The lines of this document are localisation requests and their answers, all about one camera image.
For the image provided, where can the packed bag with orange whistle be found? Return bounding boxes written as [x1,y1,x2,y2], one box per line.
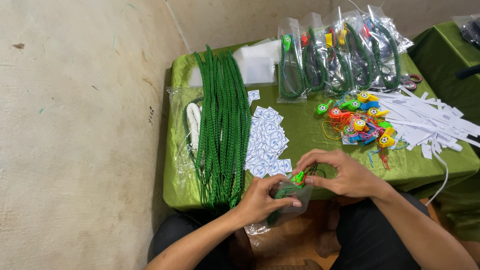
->
[299,12,331,94]

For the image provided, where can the black bar-shaped object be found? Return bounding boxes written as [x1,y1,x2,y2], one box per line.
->
[455,64,480,80]

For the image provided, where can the packed bag with green whistle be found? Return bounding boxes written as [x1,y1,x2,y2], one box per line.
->
[277,17,308,104]

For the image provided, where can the person's right hand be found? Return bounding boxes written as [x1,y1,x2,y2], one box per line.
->
[292,148,389,200]

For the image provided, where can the person's left hand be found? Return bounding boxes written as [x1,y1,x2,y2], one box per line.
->
[233,174,303,228]

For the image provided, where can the green-covered side table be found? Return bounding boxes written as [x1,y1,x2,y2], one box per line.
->
[407,21,480,242]

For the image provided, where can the bunch of green braided cords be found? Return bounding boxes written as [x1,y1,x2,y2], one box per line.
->
[193,44,253,211]

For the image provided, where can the pile of round-print paper labels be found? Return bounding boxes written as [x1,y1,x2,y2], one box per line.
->
[244,89,293,179]

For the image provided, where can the green braided lanyard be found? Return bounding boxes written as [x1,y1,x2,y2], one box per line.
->
[265,164,327,227]

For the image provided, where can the packed bag with yellow whistle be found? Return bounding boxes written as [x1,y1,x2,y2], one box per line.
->
[337,10,377,92]
[323,7,356,96]

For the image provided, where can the green plastic whistle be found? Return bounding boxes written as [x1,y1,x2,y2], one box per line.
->
[291,171,307,188]

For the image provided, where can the clear plastic bag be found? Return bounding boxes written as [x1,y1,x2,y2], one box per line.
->
[244,175,314,236]

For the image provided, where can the crumpled clear bag with items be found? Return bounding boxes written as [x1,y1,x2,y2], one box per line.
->
[451,13,480,47]

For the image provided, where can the pile of white paper strips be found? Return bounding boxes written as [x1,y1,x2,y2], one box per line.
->
[365,85,480,207]

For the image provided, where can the red-handled scissors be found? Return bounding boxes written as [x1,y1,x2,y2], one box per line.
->
[400,73,423,91]

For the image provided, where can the clear bag with white cord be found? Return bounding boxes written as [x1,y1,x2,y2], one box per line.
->
[166,86,204,181]

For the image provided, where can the green satin tablecloth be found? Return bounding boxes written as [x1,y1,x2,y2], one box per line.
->
[162,40,480,212]

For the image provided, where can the pile of colourful whistles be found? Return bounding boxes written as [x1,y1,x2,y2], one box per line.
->
[316,91,410,170]

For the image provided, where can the stack of empty clear bags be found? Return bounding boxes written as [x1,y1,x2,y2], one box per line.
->
[188,37,283,88]

